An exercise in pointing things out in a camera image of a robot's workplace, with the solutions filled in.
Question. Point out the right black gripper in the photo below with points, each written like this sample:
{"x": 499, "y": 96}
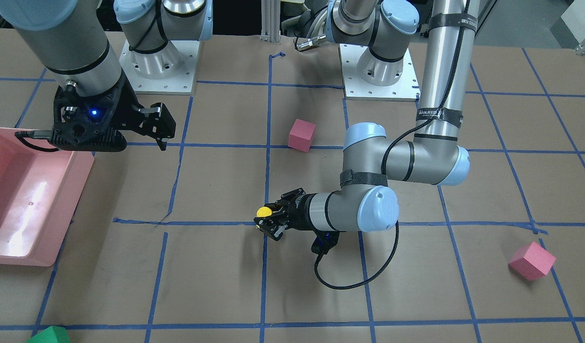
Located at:
{"x": 129, "y": 108}

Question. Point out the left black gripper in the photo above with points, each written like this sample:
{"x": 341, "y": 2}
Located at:
{"x": 302, "y": 210}

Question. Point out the yellow push button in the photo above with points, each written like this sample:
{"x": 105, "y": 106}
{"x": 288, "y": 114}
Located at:
{"x": 262, "y": 212}

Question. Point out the pink cube near left arm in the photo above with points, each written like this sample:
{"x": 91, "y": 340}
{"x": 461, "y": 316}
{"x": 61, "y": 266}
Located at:
{"x": 532, "y": 262}

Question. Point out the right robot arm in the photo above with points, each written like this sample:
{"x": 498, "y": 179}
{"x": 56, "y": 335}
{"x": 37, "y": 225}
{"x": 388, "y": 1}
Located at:
{"x": 68, "y": 39}

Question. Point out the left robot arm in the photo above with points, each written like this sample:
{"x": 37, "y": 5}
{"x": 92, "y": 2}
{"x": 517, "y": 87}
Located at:
{"x": 365, "y": 202}

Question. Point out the pink cube centre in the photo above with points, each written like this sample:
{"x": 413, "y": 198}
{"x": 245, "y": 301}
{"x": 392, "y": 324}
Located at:
{"x": 301, "y": 135}

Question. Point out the pink plastic bin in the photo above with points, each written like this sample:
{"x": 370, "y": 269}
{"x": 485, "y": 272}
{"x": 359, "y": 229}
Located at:
{"x": 39, "y": 193}

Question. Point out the green cube near bin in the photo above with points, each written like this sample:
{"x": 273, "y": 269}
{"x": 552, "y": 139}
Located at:
{"x": 52, "y": 334}

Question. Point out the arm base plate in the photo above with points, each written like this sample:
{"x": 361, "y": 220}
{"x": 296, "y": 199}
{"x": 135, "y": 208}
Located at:
{"x": 171, "y": 71}
{"x": 369, "y": 79}

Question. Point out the aluminium frame post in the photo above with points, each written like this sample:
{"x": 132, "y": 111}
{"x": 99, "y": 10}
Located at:
{"x": 270, "y": 21}

